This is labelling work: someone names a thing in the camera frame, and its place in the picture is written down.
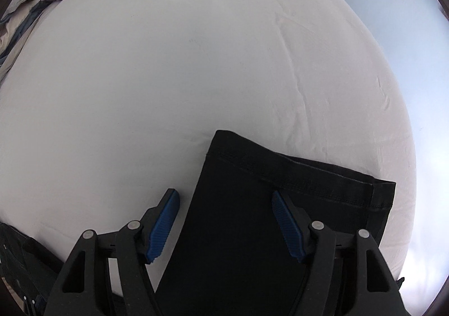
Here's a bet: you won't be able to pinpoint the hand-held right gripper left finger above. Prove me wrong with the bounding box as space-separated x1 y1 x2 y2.
47 188 180 316

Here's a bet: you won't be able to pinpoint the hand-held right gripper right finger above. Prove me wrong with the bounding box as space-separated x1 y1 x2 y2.
271 190 407 316

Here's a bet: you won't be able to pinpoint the black pants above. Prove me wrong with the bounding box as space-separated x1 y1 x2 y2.
153 130 397 316

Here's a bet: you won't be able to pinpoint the white bed sheet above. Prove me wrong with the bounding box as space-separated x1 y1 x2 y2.
0 0 418 281

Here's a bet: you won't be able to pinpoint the grey blanket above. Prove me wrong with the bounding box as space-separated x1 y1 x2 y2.
0 0 64 81

